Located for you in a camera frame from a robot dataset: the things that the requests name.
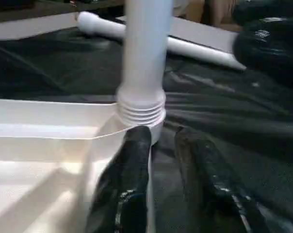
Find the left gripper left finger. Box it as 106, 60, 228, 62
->
85, 125, 152, 233

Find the white plastic table top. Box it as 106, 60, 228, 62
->
0, 99, 166, 233

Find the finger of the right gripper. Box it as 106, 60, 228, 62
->
233, 0, 293, 23
232, 17, 293, 88

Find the white plastic table leg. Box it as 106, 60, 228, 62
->
77, 11, 247, 72
116, 0, 176, 128

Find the black plastic mat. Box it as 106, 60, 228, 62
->
0, 27, 293, 233

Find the brown cardboard box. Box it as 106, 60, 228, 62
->
185, 0, 237, 28

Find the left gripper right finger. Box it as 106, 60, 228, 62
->
174, 127, 269, 233

